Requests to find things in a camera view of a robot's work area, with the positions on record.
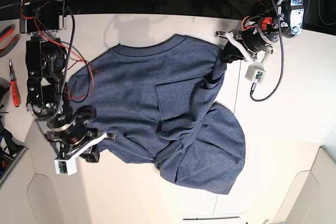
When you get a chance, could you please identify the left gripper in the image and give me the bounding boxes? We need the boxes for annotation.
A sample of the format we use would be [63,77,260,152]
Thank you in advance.
[215,23,274,63]

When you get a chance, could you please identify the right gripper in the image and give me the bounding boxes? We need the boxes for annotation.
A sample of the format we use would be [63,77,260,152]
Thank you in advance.
[45,105,101,163]

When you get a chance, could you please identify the blue-grey t-shirt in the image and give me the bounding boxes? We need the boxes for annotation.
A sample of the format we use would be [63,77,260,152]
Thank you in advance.
[84,35,246,195]

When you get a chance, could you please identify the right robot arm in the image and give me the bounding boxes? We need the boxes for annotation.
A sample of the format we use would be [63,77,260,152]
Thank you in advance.
[19,0,116,173]

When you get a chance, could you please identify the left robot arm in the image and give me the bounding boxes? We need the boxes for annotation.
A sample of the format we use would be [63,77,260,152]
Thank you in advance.
[230,0,305,61]

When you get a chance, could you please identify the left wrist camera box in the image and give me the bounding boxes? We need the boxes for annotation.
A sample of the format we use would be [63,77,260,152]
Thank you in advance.
[245,63,266,83]

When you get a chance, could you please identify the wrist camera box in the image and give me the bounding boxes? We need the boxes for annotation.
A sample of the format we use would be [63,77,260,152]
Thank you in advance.
[54,159,77,176]
[245,63,266,83]

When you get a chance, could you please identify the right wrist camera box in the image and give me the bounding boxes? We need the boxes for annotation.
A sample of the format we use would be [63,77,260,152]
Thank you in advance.
[54,159,77,176]

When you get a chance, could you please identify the braided camera cable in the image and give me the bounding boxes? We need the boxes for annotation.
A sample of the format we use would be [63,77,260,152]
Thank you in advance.
[34,6,77,156]
[249,0,286,103]

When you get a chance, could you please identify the orange-handled screwdriver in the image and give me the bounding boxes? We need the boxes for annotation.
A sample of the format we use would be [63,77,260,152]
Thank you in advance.
[9,59,21,108]

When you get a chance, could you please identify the white cable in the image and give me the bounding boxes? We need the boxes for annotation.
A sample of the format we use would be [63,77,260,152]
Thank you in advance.
[304,0,336,25]

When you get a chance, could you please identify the red-handled pliers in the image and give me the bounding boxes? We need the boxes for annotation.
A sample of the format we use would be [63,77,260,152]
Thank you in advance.
[0,24,21,58]

